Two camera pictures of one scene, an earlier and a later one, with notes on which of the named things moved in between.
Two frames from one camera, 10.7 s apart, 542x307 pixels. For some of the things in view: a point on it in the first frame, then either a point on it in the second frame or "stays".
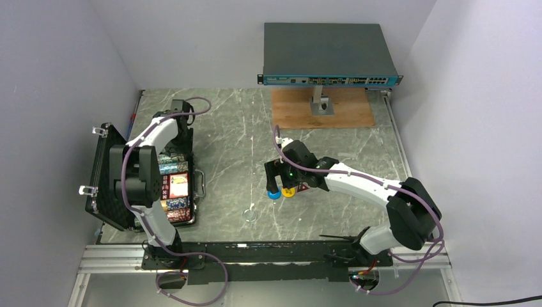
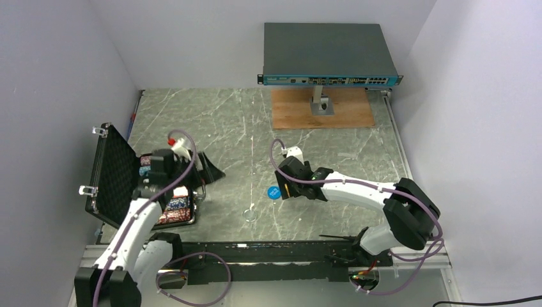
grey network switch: x=317 y=54 stays
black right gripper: x=273 y=169 to x=282 y=180
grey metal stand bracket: x=321 y=105 stays
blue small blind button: x=274 y=196 stays
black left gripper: x=186 y=148 to x=209 y=173
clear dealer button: x=250 y=215 stays
